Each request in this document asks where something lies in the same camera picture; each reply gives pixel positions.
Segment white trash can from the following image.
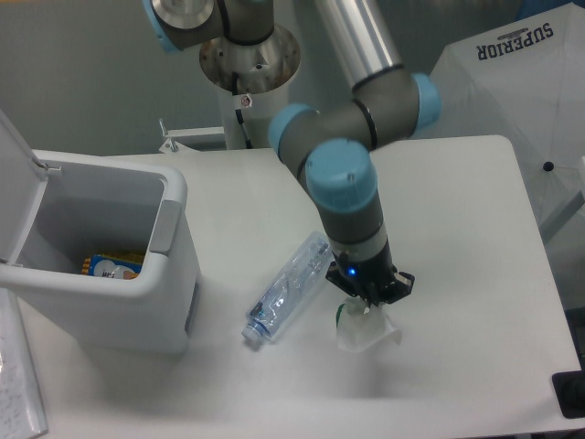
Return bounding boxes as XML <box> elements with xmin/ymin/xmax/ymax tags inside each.
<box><xmin>1</xmin><ymin>118</ymin><xmax>199</xmax><ymax>354</ymax></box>

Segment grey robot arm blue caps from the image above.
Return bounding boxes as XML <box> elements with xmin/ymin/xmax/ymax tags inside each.
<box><xmin>144</xmin><ymin>1</ymin><xmax>441</xmax><ymax>305</ymax></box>

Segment black device at edge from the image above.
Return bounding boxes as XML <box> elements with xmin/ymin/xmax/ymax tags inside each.
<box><xmin>552</xmin><ymin>370</ymin><xmax>584</xmax><ymax>419</ymax></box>

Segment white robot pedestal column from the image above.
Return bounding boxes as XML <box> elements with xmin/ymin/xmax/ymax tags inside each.
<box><xmin>198</xmin><ymin>25</ymin><xmax>303</xmax><ymax>150</ymax></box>

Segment white umbrella with lettering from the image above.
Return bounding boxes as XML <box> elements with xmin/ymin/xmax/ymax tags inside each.
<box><xmin>416</xmin><ymin>4</ymin><xmax>584</xmax><ymax>222</ymax></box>

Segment white metal base bracket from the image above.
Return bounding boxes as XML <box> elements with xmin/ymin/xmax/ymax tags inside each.
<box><xmin>158</xmin><ymin>118</ymin><xmax>227</xmax><ymax>153</ymax></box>

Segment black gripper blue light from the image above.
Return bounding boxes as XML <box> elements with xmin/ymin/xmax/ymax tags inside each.
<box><xmin>325</xmin><ymin>241</ymin><xmax>415</xmax><ymax>305</ymax></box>

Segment blue yellow snack package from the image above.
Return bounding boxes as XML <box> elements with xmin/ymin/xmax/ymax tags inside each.
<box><xmin>81</xmin><ymin>252</ymin><xmax>144</xmax><ymax>280</ymax></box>

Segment clear plastic wrapper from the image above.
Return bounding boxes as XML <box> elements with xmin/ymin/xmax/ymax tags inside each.
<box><xmin>335</xmin><ymin>297</ymin><xmax>402</xmax><ymax>353</ymax></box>

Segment clear plastic water bottle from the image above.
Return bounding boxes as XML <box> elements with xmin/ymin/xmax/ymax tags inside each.
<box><xmin>241</xmin><ymin>231</ymin><xmax>333</xmax><ymax>349</ymax></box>

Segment black cable on pedestal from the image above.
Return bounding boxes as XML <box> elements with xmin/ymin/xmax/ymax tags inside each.
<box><xmin>229</xmin><ymin>71</ymin><xmax>254</xmax><ymax>150</ymax></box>

